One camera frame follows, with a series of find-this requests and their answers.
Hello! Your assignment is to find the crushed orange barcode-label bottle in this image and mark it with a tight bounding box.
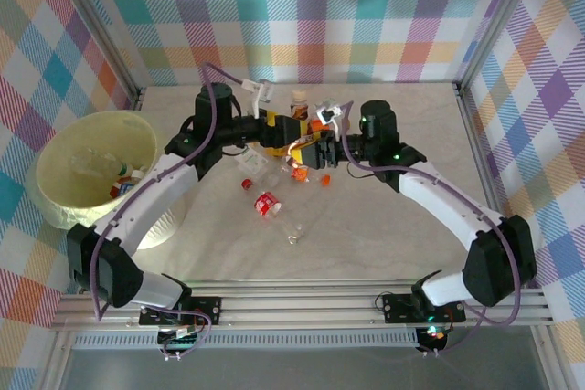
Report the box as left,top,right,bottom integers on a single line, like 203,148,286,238
285,163,334,189

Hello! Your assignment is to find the brown white label bottle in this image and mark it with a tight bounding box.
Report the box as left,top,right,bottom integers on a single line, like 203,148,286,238
289,90,311,122

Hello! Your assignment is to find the clear white-label bottle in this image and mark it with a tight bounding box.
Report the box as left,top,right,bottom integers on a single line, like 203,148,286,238
233,145,287,188

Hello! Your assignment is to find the red label cola bottle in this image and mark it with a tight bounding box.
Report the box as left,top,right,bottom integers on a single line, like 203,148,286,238
240,177,308,248

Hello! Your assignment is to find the pale yellow plastic bin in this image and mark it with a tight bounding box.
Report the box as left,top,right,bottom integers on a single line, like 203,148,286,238
25,110,187,252

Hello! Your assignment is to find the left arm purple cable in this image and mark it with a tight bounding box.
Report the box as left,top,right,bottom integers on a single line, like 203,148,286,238
89,62,246,359

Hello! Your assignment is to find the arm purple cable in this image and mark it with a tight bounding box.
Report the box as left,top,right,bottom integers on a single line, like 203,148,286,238
89,62,246,359
340,100,525,357

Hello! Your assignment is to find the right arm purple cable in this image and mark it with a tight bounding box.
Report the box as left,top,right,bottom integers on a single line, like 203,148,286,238
340,100,525,357

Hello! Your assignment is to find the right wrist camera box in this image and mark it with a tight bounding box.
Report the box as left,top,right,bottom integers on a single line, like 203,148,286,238
316,98,344,135

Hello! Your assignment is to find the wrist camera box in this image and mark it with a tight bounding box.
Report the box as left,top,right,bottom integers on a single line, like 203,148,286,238
316,98,344,135
239,78,275,117

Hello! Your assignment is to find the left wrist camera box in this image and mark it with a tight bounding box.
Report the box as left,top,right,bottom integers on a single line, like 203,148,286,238
239,78,275,117

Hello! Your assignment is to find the aluminium side rail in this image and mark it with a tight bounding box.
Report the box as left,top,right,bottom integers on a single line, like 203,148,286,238
454,83,527,289
125,87,146,115

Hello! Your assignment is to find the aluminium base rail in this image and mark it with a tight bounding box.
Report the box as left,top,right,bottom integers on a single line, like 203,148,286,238
48,278,555,332

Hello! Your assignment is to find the aluminium frame post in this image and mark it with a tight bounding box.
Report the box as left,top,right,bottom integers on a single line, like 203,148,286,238
455,0,548,95
53,0,143,106

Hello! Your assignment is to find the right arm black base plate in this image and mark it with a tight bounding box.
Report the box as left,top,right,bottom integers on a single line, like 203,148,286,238
381,291,467,325

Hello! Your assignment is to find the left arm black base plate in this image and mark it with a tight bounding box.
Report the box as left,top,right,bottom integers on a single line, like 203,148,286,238
138,296,224,328

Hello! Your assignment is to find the grey slotted cable duct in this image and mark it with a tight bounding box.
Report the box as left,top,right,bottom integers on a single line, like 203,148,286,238
71,332,420,351

